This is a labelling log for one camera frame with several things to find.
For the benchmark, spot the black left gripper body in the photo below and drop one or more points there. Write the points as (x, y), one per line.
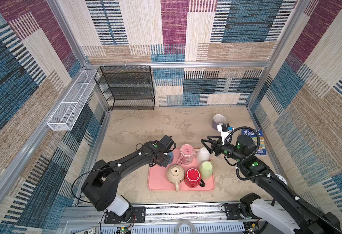
(164, 161)

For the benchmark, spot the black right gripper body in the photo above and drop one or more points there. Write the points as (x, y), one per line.
(227, 149)

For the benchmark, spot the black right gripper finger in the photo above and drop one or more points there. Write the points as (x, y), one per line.
(211, 149)
(212, 140)

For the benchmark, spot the purple ceramic mug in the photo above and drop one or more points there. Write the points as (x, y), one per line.
(217, 120)

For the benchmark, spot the pink plastic tray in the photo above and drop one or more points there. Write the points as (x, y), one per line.
(157, 179)

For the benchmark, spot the blue ceramic mug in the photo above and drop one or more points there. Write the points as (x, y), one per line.
(171, 155)

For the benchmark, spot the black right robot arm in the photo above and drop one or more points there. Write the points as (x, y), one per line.
(298, 217)

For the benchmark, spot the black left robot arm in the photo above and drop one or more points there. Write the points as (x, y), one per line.
(101, 184)

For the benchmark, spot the white ceramic mug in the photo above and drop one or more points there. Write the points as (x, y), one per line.
(202, 155)

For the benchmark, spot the light green mug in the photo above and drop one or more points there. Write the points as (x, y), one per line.
(206, 170)

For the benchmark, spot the pink ghost mug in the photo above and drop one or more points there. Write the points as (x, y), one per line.
(186, 155)

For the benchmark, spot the red ceramic mug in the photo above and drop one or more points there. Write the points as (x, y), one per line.
(193, 178)

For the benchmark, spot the beige ceramic teapot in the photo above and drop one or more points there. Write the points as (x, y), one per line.
(175, 175)

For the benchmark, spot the blue treehouse book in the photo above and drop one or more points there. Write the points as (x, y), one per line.
(261, 152)

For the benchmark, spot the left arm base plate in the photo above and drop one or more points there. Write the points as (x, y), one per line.
(134, 214)

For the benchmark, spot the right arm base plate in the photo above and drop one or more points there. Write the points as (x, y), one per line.
(233, 212)

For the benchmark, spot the black wire shelf rack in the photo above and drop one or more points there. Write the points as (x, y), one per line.
(126, 87)

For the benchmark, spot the white wire mesh basket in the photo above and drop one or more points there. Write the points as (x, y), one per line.
(70, 108)

